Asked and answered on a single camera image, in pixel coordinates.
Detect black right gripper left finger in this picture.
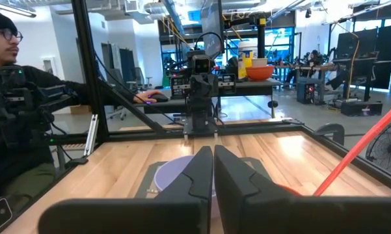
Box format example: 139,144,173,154
38,145,215,234

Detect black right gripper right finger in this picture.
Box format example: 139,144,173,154
213,144,391,234

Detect orange plastic cup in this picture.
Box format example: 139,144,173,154
277,184,303,197

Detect lavender bowl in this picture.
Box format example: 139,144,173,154
153,154,221,220

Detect orange-red straw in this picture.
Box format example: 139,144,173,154
312,97,391,198

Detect black controller box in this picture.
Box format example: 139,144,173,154
170,74,191,99
218,73,237,96

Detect grey silicone mat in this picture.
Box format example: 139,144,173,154
134,157,271,200

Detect black desk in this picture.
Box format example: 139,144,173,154
134,78,284,119

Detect black computer mouse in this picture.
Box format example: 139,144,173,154
148,93,170,104

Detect yellow white container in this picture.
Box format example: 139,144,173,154
237,40,259,80

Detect orange bowl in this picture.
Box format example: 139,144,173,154
245,65,276,82

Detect white tub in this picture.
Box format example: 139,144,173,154
250,57,269,68

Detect person's hand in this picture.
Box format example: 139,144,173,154
133,90,158,105

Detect office chair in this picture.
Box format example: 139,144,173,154
133,66,154,92

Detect grey table clamp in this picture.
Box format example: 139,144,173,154
313,122,346,146

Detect black clamp foot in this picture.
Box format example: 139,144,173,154
64,155,90,170

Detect black computer tower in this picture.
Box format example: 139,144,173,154
295,81,317,105

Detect silver aluminium extrusion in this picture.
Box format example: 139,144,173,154
83,113,100,158

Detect black floor fan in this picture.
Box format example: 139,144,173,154
364,118,391,183

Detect black floor case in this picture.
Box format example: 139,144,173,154
340,100,384,118

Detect person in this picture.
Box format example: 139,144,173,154
0,6,157,203

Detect person's eyeglasses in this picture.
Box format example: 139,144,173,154
0,28,24,43

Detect person's black beanie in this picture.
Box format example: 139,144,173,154
0,6,19,34

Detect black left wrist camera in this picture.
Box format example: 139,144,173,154
193,54,213,75

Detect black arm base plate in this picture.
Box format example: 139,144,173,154
182,124,221,137

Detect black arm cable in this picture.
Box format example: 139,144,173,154
194,31,224,60

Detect black rig frame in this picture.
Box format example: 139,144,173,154
70,0,170,144

